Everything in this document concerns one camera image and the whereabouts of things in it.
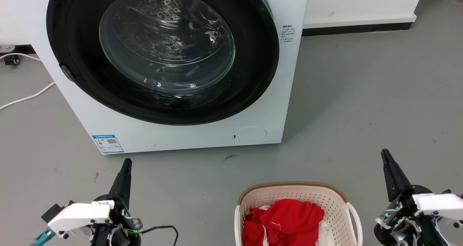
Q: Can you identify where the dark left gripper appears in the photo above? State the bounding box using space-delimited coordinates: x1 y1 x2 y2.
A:
90 158 143 246

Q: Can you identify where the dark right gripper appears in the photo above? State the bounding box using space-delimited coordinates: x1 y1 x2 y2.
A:
374 149 445 246

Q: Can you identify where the cream plastic laundry basket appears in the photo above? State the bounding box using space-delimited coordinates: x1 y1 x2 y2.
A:
234 182 363 246

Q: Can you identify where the blue energy label sticker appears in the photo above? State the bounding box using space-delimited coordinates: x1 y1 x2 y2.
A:
92 134 124 154

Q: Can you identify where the white front-load washing machine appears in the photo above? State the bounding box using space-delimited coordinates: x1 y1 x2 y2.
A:
7 0 310 155

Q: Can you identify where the red garment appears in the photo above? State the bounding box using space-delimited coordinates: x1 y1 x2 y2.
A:
242 199 325 246

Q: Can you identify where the grey washer door latch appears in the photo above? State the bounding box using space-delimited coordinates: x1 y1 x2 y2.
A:
60 64 76 82

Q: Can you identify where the round white filter cover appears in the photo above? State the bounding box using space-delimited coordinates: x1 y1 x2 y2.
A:
232 126 267 143

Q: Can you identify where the black round washer door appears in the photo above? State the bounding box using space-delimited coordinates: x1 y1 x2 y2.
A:
46 0 280 126

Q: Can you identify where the white text label sticker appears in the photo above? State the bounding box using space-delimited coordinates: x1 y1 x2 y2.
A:
281 25 296 43

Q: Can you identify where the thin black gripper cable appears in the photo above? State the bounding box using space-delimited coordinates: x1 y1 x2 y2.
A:
139 225 179 246

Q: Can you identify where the teal cable connector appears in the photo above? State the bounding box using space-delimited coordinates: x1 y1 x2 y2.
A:
30 228 56 246

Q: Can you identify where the white floor cable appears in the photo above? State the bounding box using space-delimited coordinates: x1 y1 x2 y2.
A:
0 81 56 111

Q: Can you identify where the black wall baseboard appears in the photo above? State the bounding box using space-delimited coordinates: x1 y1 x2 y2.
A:
302 22 413 37

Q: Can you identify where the thin white cable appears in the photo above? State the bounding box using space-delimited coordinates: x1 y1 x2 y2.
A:
0 53 41 62

